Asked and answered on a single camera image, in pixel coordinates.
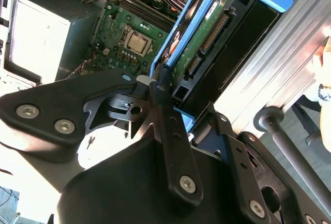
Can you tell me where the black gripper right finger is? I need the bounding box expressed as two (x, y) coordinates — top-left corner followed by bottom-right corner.
(191, 101), (331, 224)

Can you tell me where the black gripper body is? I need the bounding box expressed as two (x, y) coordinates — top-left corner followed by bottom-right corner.
(49, 136), (259, 224)

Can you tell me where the person's pale hand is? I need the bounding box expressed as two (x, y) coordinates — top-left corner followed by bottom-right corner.
(310, 36), (331, 85)

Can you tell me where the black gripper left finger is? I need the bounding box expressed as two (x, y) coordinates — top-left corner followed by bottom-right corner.
(0, 63), (204, 206)

